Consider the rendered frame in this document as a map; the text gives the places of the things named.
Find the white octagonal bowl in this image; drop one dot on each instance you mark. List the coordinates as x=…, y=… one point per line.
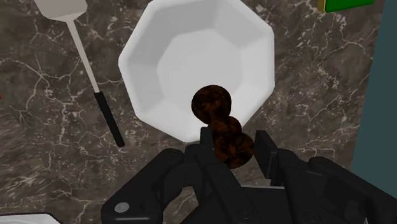
x=198, y=62

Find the white dish with black rim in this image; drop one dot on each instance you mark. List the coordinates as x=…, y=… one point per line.
x=24, y=218

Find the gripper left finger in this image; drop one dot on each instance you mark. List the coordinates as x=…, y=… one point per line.
x=173, y=183

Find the dark brown lumpy object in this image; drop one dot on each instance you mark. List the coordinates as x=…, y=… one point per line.
x=225, y=127

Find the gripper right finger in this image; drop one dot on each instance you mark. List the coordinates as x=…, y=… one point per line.
x=310, y=186

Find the green and yellow box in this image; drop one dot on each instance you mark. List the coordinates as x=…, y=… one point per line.
x=344, y=4

